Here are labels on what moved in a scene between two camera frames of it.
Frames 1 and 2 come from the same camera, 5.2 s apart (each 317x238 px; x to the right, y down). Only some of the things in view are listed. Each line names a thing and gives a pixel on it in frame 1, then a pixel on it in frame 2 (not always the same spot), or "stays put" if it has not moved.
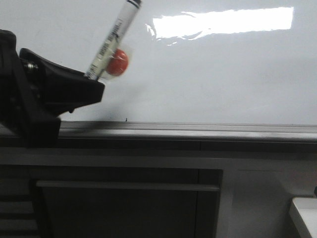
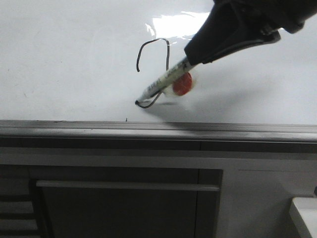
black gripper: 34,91 to 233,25
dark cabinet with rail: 38,201 stays put
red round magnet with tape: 119,63 to 183,86
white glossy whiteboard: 208,61 stays put
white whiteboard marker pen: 129,11 to 163,81
